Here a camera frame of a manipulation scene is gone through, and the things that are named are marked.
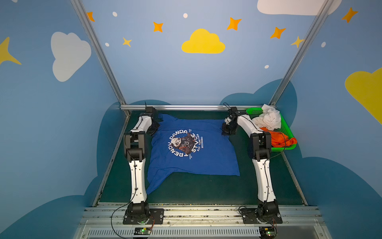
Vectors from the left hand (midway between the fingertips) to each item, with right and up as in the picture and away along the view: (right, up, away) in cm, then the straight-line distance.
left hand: (157, 129), depth 109 cm
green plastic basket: (+92, 0, -6) cm, 92 cm away
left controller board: (+2, -49, -39) cm, 62 cm away
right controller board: (+63, -50, -38) cm, 89 cm away
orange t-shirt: (+82, -6, -16) cm, 84 cm away
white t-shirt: (+82, +8, -5) cm, 83 cm away
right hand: (+50, -2, -1) cm, 50 cm away
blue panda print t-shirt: (+32, -12, -8) cm, 36 cm away
